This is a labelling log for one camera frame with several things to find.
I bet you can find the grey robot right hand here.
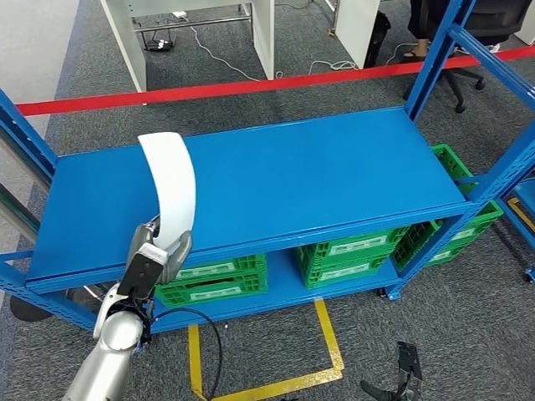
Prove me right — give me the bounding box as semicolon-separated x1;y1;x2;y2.
361;342;424;401

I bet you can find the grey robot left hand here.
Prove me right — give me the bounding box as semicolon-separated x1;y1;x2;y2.
126;216;193;284

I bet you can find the white curved plastic part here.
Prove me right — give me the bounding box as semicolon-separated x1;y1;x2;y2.
138;131;197;256

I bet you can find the blue metal shelf rack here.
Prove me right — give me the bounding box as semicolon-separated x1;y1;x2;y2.
497;176;535;284
0;0;535;338

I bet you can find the yellow floor tape outline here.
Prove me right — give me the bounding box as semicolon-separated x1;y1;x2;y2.
188;298;345;401

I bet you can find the red barrier belt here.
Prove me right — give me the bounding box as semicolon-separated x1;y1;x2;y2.
16;45;535;117

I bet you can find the short yellow floor tape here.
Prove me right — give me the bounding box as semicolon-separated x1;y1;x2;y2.
506;197;535;234

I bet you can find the black router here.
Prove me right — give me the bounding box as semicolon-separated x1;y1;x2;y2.
142;30;177;53

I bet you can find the white office desk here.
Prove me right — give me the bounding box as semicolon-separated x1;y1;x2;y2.
99;0;276;93

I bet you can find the white desk side panel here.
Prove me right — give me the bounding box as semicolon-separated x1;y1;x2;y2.
334;0;381;70

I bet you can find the black bag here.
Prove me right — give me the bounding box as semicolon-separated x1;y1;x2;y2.
363;11;391;69

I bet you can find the person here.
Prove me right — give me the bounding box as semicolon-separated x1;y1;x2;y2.
404;0;438;62

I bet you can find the black office chair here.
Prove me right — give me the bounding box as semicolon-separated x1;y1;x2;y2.
404;0;533;114

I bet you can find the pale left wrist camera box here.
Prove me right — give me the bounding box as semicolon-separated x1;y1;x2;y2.
116;243;169;302

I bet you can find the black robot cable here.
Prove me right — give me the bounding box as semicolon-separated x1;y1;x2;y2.
150;307;224;401

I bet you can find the coiled white floor cable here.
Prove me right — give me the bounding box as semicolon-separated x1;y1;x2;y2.
308;58;358;76

